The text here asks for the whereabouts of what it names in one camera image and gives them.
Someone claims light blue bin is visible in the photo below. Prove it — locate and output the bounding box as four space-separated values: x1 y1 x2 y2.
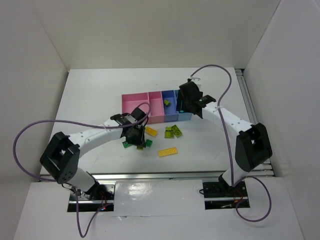
175 89 192 121

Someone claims lime long lego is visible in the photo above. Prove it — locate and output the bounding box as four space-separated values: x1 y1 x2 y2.
171 125 183 138

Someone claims small pink bin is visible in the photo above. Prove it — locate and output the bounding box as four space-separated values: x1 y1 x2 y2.
148 91 165 124

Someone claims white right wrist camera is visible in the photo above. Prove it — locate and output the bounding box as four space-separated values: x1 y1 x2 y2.
187 77 202 89

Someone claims dark green long lego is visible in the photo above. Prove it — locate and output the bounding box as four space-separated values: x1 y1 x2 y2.
122 141 131 149

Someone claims aluminium rail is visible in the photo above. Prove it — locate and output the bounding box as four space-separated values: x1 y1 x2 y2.
234 68 274 177
92 171 223 181

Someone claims aluminium right rail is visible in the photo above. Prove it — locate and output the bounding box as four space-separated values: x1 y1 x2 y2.
234 68 274 177

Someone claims yellow long lego plate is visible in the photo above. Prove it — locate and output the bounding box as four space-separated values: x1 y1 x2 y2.
157 147 178 158

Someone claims yellow short lego brick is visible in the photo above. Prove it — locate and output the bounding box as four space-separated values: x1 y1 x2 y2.
144 126 158 137

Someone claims lime stacked lego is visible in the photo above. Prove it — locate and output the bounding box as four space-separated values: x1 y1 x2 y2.
164 126 175 139

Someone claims large pink bin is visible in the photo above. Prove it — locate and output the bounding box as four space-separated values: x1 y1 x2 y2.
121 92 151 113

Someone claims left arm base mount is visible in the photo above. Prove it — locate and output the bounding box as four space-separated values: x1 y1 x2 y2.
66 181 116 213

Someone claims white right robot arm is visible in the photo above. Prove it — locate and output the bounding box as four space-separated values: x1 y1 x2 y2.
178 80 273 188

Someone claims dark blue bin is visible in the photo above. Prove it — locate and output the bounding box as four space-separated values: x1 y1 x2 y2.
161 90 178 122

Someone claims dark green lego right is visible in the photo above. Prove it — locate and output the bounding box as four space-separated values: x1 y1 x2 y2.
145 139 153 148

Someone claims aluminium front rail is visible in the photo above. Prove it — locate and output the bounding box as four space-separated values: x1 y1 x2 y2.
92 171 223 181

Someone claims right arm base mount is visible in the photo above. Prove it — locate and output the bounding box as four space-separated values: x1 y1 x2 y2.
199 177 250 210

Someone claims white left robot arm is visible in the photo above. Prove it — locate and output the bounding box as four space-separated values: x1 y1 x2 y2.
40 107 149 199

